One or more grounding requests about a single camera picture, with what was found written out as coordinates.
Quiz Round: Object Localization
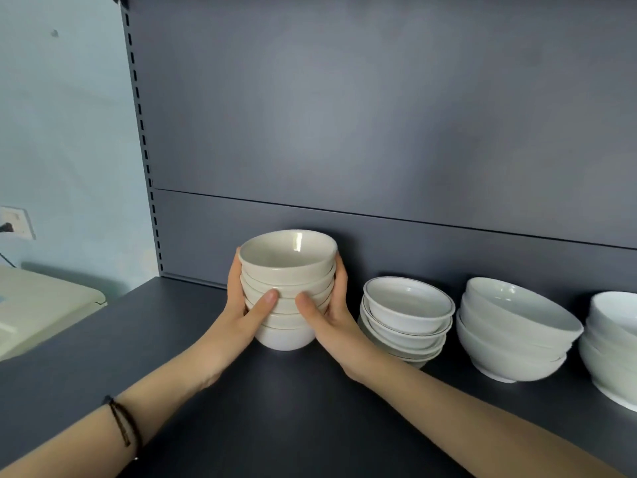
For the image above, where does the white wide-rimmed ceramic bowl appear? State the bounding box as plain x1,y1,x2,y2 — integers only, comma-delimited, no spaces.
357,318,444,369
363,277,457,336
360,295,454,351
359,313,447,360

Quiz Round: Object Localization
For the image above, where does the person's right hand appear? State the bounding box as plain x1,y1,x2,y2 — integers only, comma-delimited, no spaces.
295,252,388,388

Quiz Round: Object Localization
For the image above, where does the white wall socket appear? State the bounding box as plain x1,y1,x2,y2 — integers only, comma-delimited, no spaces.
0,206,36,240

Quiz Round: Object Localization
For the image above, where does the person's left forearm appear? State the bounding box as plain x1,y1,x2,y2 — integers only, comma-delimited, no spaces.
0,351,218,478

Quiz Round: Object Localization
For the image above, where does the narrow grey metal back panel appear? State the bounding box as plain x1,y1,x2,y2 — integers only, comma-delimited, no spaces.
154,189,637,319

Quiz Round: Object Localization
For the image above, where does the large grey metal back panel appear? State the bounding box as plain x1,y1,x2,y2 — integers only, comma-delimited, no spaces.
127,0,637,250

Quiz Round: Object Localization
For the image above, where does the grey slotted shelf upright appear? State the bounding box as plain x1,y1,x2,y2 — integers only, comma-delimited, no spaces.
119,0,165,277

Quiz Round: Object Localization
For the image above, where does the cream plastic appliance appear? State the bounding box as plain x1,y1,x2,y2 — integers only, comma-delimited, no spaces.
0,266,108,362

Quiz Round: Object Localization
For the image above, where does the black cord bracelet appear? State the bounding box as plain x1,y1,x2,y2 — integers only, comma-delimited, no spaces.
103,395,144,461

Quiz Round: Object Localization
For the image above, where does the person's left hand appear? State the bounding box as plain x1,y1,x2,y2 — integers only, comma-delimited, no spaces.
191,247,279,390

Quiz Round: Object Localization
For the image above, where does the cream ceramic bowl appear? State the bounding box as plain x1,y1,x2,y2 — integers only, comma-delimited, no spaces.
244,293,332,317
238,229,339,272
253,313,319,352
241,276,335,300
240,263,337,286

